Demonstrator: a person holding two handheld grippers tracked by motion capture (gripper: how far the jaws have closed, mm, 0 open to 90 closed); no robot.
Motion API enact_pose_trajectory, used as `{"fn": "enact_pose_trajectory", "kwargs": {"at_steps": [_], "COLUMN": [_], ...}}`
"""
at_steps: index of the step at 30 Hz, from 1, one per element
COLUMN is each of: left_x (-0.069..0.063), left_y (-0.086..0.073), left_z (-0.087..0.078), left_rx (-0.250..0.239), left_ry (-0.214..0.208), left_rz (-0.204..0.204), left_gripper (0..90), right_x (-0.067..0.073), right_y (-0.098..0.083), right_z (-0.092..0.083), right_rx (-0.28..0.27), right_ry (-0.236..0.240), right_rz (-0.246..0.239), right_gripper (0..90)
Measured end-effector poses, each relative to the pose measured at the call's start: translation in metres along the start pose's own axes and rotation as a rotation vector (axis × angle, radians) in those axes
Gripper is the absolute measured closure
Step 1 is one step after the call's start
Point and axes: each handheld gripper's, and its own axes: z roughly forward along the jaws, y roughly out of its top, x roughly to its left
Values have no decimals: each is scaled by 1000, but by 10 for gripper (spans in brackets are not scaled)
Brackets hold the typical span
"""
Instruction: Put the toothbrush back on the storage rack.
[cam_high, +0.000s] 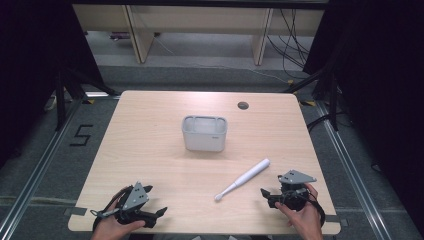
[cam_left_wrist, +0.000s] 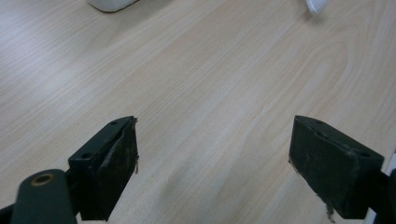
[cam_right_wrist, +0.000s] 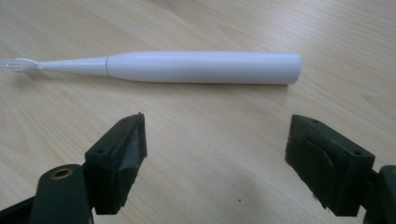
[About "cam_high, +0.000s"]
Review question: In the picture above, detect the black curtain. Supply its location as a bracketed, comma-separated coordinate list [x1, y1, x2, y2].
[302, 0, 424, 236]
[0, 0, 105, 169]

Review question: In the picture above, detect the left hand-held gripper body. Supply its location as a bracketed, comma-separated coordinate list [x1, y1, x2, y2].
[114, 181, 158, 230]

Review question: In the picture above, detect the grey tape strip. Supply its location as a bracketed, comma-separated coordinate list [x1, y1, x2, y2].
[324, 214, 350, 228]
[63, 206, 88, 217]

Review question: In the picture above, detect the metal floor rail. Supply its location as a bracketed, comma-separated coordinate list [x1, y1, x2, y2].
[314, 99, 392, 240]
[0, 98, 85, 240]

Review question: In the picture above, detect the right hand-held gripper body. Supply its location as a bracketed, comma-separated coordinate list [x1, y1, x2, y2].
[267, 169, 318, 212]

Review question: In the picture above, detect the bundle of black cables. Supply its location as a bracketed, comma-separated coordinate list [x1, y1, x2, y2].
[265, 8, 312, 80]

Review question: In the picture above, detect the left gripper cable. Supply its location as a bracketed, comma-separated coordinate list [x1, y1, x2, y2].
[89, 185, 134, 231]

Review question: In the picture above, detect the black metal stand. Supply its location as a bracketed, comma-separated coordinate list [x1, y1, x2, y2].
[54, 65, 120, 132]
[282, 64, 342, 132]

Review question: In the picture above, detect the person's right hand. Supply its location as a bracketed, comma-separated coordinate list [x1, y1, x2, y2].
[274, 183, 325, 240]

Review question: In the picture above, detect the person's left hand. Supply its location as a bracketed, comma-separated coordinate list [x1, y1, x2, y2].
[90, 189, 147, 240]

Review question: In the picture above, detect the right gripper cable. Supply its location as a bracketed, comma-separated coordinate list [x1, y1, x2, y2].
[282, 188, 327, 229]

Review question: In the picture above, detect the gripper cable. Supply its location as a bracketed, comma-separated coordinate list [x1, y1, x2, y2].
[89, 185, 134, 231]
[282, 188, 327, 229]

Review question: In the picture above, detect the grey plastic holder box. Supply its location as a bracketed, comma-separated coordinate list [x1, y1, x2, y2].
[181, 114, 229, 153]

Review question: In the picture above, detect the beige wooden desk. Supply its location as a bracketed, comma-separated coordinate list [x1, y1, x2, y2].
[72, 3, 326, 66]

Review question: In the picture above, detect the white electric toothbrush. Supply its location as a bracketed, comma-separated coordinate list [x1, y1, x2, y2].
[214, 157, 271, 203]

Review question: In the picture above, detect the white object on floor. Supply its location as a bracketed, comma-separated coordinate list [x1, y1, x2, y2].
[43, 94, 58, 113]

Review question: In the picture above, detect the black floor cable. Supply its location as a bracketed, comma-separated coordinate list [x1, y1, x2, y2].
[305, 112, 348, 133]

